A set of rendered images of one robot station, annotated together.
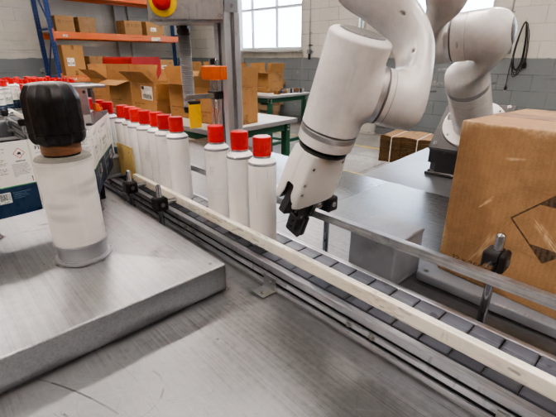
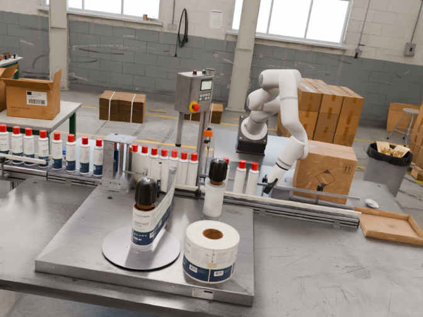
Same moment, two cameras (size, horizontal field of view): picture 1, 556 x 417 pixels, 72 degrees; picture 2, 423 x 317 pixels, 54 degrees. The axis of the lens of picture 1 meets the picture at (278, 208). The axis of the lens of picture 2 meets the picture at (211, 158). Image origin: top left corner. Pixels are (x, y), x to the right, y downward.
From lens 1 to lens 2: 180 cm
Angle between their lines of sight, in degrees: 41
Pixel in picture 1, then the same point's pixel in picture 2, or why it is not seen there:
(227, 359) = (280, 231)
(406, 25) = (301, 133)
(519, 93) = (185, 60)
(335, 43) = (298, 144)
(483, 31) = (276, 103)
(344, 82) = (298, 152)
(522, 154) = (318, 160)
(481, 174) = (307, 165)
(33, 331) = (247, 237)
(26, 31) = not seen: outside the picture
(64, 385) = (260, 248)
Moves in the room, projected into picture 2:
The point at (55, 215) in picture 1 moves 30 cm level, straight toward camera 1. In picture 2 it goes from (218, 204) to (284, 221)
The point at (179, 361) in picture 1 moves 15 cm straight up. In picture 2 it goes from (272, 236) to (278, 207)
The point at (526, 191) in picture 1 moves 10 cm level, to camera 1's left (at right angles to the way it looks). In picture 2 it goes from (319, 169) to (308, 172)
